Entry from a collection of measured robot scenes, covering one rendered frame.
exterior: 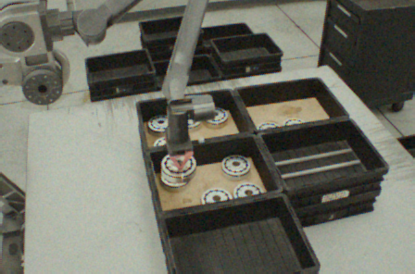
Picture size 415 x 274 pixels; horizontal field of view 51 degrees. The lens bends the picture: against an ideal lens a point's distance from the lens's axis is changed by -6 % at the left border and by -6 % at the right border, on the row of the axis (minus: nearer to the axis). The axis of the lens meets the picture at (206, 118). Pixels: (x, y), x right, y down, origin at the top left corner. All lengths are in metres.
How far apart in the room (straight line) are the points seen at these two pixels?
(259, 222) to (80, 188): 0.73
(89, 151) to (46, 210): 0.35
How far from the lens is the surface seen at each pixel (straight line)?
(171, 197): 1.55
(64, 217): 1.74
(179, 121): 1.21
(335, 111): 1.89
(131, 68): 2.88
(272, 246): 1.43
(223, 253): 1.41
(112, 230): 1.65
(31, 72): 1.59
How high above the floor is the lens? 1.98
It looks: 38 degrees down
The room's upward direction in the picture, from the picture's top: straight up
